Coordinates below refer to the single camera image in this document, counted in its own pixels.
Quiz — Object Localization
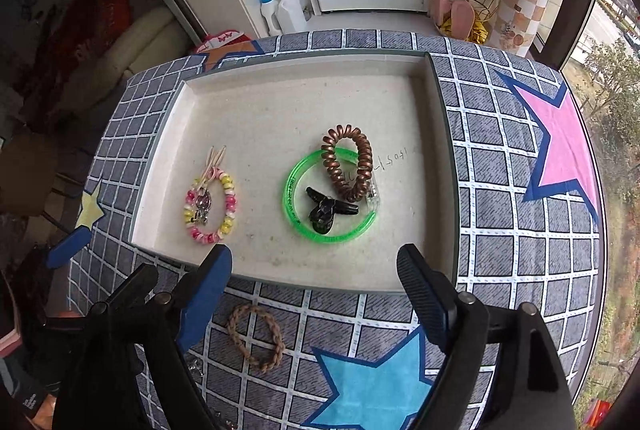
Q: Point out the beige sofa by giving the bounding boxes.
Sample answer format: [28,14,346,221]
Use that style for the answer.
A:
[106,6,195,77]

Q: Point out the red white bag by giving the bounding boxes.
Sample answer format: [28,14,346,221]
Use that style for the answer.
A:
[194,28,252,57]

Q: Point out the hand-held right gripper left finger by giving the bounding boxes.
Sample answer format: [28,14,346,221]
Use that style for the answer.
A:
[55,244,233,430]

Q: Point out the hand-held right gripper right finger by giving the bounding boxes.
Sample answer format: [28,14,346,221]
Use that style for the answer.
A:
[397,244,576,430]

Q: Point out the grey rectangular tray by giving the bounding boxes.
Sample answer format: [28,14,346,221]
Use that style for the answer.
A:
[127,51,458,296]

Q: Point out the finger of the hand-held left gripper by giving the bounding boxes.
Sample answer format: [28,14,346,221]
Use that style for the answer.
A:
[107,262,159,309]
[46,227,94,269]

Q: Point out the beige hair pin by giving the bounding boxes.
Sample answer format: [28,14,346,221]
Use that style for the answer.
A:
[201,146,229,192]

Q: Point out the brown coil hair tie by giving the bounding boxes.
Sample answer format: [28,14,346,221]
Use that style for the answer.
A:
[321,125,374,205]

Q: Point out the pink slippers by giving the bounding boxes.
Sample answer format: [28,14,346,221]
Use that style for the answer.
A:
[431,0,477,37]

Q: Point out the green plastic bangle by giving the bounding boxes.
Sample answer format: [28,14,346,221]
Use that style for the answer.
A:
[283,148,379,242]

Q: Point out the white detergent bottle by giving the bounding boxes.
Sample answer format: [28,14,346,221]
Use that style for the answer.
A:
[276,0,309,34]

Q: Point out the red blanket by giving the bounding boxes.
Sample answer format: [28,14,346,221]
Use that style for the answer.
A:
[29,0,132,87]

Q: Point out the blue cap detergent bottle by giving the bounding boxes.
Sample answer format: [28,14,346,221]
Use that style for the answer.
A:
[258,0,284,37]

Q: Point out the brown braided bracelet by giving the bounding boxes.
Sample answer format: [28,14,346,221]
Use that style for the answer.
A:
[227,303,287,372]

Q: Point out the pink yellow beaded bracelet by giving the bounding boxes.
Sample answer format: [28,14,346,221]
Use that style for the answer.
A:
[183,169,237,245]

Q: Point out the grey checked star tablecloth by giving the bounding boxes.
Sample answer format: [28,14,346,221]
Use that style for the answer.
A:
[67,29,607,430]

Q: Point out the red cartoon window decal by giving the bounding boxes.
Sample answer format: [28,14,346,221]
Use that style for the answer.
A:
[584,399,614,429]

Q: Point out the black claw hair clip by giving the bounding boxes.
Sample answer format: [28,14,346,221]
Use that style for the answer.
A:
[305,186,361,236]

